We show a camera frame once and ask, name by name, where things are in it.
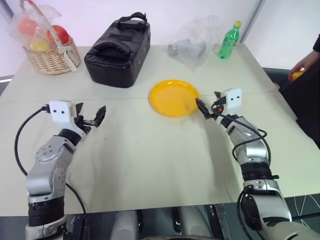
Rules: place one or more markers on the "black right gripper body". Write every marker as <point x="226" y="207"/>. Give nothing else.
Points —
<point x="218" y="103"/>

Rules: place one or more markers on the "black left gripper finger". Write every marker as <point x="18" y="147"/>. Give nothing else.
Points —
<point x="79" y="108"/>
<point x="100" y="115"/>

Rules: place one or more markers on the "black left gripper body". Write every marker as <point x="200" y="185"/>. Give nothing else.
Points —
<point x="82" y="123"/>

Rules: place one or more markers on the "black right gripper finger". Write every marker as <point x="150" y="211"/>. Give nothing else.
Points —
<point x="203" y="108"/>
<point x="217" y="94"/>

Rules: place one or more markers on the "small yellow fruit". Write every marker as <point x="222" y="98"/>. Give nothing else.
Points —
<point x="297" y="75"/>

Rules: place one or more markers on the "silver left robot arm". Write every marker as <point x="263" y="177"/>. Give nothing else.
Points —
<point x="47" y="152"/>

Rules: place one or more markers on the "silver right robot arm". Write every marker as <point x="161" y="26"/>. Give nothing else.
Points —
<point x="252" y="150"/>

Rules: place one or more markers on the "yellow plastic plate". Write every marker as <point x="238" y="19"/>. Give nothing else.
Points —
<point x="174" y="98"/>

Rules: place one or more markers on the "person's bare hand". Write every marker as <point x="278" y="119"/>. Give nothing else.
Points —
<point x="306" y="62"/>

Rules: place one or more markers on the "green plastic bottle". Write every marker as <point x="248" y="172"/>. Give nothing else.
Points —
<point x="228" y="42"/>

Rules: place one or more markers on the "woven wicker basket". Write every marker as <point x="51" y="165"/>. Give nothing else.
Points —
<point x="52" y="58"/>

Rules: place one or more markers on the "black padded bag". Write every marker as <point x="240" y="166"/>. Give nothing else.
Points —
<point x="117" y="57"/>

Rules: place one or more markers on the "grey cylindrical object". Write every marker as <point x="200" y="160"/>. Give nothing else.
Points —
<point x="175" y="48"/>

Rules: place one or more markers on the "clear crumpled plastic bag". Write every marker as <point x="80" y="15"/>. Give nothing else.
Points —
<point x="197" y="32"/>

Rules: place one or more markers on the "red apple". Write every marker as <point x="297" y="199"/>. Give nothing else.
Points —
<point x="60" y="33"/>

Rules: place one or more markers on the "person's dark clothing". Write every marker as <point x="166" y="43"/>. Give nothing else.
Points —
<point x="302" y="105"/>

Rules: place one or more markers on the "orange-red apple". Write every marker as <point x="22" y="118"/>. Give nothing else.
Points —
<point x="27" y="27"/>

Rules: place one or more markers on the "clear plastic wrap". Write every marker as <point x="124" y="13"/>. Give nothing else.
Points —
<point x="42" y="15"/>

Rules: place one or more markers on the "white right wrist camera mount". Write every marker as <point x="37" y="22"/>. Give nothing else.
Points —
<point x="233" y="100"/>

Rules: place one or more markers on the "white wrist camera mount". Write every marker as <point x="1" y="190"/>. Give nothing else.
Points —
<point x="61" y="111"/>
<point x="233" y="100"/>

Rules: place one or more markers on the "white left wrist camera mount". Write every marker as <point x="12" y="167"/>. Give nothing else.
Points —
<point x="61" y="111"/>

